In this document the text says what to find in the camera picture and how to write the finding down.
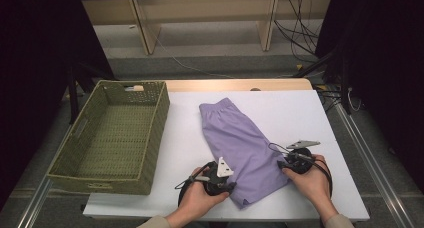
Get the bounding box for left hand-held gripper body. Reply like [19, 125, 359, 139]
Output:
[200, 156, 237, 197]

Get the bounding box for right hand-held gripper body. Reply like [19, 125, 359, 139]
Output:
[284, 139, 322, 175]

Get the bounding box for purple shorts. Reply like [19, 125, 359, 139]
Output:
[199, 97, 291, 210]

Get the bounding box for green woven basket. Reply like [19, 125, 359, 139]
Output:
[46, 80, 171, 196]

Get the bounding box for person's right hand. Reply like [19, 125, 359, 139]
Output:
[282, 154, 339, 219]

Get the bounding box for person's left hand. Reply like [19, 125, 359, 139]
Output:
[167, 167, 231, 228]

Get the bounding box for white table board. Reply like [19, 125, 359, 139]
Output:
[82, 89, 370, 222]

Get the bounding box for black curtain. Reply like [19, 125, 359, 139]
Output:
[314, 0, 424, 192]
[0, 0, 116, 209]

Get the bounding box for light wooden shelf unit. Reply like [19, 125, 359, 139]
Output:
[81, 0, 334, 56]

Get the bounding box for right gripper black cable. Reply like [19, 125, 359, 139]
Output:
[268, 141, 334, 200]

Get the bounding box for aluminium rail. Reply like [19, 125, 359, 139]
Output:
[15, 176, 54, 228]
[333, 101, 418, 228]

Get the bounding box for white floor cable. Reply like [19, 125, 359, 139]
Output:
[153, 34, 301, 80]

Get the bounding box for black cable bundle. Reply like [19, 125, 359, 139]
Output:
[273, 0, 323, 64]

